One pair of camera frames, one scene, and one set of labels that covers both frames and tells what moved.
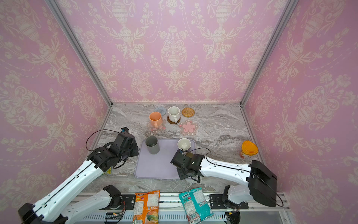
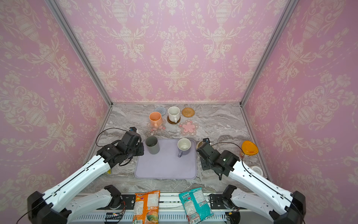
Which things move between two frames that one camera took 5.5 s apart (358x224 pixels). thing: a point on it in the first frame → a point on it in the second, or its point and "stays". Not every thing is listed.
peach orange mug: (155, 119) stays
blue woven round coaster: (161, 110) stays
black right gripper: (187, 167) → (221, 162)
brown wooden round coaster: (170, 121) stays
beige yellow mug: (189, 154) → (199, 144)
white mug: (174, 113) stays
